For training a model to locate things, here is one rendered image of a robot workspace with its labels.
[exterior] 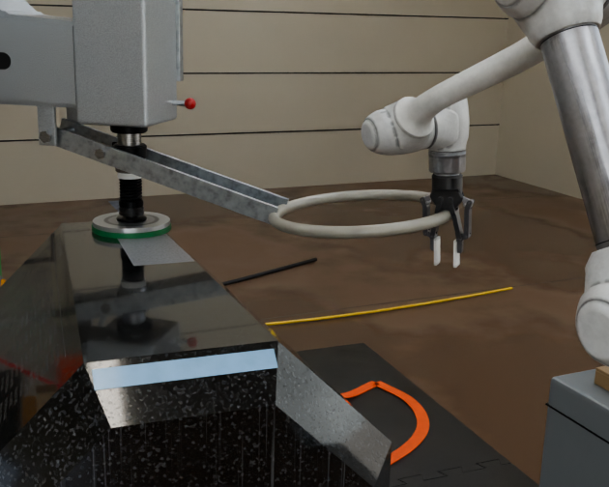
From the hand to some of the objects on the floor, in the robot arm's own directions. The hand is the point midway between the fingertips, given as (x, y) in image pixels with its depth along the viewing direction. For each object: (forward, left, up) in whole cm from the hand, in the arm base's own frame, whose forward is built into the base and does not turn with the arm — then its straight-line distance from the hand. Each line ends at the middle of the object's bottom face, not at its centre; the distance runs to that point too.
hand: (447, 252), depth 212 cm
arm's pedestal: (+6, +73, -90) cm, 116 cm away
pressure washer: (+74, -191, -88) cm, 223 cm away
